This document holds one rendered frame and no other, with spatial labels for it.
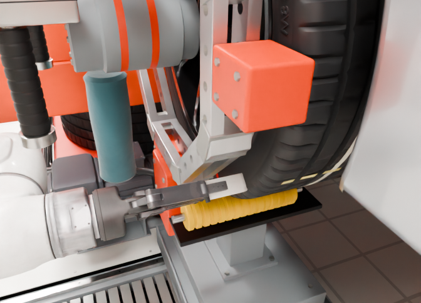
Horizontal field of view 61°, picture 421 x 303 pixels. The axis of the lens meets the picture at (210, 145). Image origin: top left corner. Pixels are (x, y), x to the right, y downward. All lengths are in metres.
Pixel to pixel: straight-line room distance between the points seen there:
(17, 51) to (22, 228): 0.21
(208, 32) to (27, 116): 0.24
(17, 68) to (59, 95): 0.67
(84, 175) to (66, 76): 0.29
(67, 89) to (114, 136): 0.36
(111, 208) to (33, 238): 0.10
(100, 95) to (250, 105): 0.48
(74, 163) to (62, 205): 0.62
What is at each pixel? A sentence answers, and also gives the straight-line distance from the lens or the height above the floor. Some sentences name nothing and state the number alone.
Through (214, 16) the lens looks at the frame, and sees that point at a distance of 0.40.
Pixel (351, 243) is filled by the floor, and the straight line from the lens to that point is 1.49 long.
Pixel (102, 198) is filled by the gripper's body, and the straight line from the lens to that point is 0.52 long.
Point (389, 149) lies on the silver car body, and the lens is 0.35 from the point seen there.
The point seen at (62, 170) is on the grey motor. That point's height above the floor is 0.41.
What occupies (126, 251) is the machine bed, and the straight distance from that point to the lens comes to 1.27.
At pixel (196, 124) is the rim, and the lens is 0.81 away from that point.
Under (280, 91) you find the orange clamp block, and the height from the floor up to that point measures 0.86.
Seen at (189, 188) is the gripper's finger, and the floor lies 0.67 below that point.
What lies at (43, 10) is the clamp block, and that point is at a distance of 0.45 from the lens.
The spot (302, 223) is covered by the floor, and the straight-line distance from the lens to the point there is 1.52.
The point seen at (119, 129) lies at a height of 0.62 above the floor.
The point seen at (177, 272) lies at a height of 0.15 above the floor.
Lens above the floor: 0.98
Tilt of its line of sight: 30 degrees down
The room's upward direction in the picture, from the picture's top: 1 degrees clockwise
